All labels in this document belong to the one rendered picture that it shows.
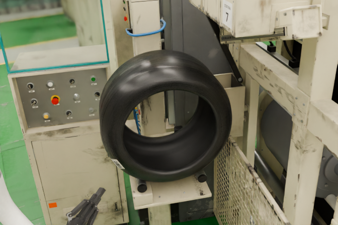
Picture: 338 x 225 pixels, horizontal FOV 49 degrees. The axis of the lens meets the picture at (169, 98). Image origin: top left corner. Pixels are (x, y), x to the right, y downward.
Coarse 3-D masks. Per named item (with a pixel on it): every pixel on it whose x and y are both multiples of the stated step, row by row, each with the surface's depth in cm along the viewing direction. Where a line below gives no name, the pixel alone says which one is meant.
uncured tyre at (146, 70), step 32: (128, 64) 156; (160, 64) 146; (192, 64) 150; (128, 96) 143; (224, 96) 154; (128, 128) 182; (192, 128) 187; (224, 128) 157; (128, 160) 154; (160, 160) 182; (192, 160) 176
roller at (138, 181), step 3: (138, 180) 167; (141, 180) 167; (138, 183) 165; (141, 183) 165; (144, 183) 165; (138, 186) 164; (141, 186) 164; (144, 186) 164; (138, 189) 164; (141, 189) 165; (144, 189) 165; (141, 192) 166
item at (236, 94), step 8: (224, 80) 205; (232, 80) 203; (224, 88) 186; (232, 88) 186; (240, 88) 187; (232, 96) 188; (240, 96) 189; (232, 104) 191; (240, 104) 192; (232, 112) 193; (240, 112) 194; (232, 120) 195; (240, 120) 196; (232, 128) 197; (240, 128) 198; (232, 136) 199
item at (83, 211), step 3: (90, 201) 145; (93, 201) 145; (87, 204) 144; (90, 204) 144; (84, 207) 144; (87, 207) 143; (81, 210) 144; (84, 210) 143; (87, 210) 143; (78, 213) 143; (81, 213) 142; (84, 213) 142; (75, 216) 143; (78, 216) 142; (81, 216) 141; (78, 219) 140; (81, 219) 141; (78, 222) 140
